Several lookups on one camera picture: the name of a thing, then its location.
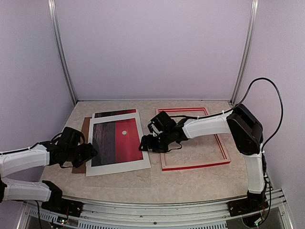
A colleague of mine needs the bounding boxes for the brown cardboard backing board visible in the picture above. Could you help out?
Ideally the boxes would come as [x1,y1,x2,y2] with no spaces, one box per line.
[71,116,92,173]

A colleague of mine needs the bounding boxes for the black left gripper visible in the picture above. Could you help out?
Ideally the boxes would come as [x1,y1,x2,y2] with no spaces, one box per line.
[66,142,98,168]

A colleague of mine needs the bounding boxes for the aluminium corner post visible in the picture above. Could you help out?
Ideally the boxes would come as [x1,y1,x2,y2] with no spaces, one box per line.
[48,0,78,106]
[230,0,259,105]

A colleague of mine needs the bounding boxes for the right aluminium corner post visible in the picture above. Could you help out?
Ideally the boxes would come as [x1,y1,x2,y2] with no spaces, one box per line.
[230,0,259,105]

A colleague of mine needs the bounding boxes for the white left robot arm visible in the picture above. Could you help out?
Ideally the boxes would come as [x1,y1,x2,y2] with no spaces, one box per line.
[0,127,98,212]

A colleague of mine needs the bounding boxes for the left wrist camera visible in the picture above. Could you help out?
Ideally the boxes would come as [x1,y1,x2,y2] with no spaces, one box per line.
[58,127,83,146]

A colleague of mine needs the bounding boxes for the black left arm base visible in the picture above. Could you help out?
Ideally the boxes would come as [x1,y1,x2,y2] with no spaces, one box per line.
[41,191,83,218]

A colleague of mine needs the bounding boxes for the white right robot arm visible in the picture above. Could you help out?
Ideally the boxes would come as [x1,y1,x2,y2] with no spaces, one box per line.
[139,104,267,212]

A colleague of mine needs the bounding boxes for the aluminium front rail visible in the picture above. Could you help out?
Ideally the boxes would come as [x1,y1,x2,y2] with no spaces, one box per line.
[16,189,295,229]

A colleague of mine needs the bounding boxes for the left aluminium corner post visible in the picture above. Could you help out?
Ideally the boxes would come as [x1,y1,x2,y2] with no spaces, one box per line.
[48,0,78,106]

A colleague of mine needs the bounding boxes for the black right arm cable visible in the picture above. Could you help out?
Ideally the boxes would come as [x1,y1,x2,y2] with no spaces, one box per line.
[164,77,285,153]

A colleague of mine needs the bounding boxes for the white photo mat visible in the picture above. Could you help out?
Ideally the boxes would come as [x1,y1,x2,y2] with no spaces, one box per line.
[85,109,152,177]

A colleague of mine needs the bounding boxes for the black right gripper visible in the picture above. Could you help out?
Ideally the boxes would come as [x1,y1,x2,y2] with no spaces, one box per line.
[139,130,172,153]

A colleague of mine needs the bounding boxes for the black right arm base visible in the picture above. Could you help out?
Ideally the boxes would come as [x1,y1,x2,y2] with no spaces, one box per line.
[227,191,269,217]

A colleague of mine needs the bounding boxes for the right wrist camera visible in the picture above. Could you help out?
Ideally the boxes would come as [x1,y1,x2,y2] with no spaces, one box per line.
[151,111,176,132]

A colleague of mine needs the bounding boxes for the wooden picture frame red edge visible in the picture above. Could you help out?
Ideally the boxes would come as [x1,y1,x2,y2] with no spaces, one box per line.
[155,107,231,172]

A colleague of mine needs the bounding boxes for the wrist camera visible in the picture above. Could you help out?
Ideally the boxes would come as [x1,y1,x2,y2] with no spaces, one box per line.
[58,127,83,146]
[151,111,176,132]

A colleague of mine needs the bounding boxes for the red and black photo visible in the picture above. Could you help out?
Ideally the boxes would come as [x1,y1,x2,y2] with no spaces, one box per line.
[91,110,144,167]

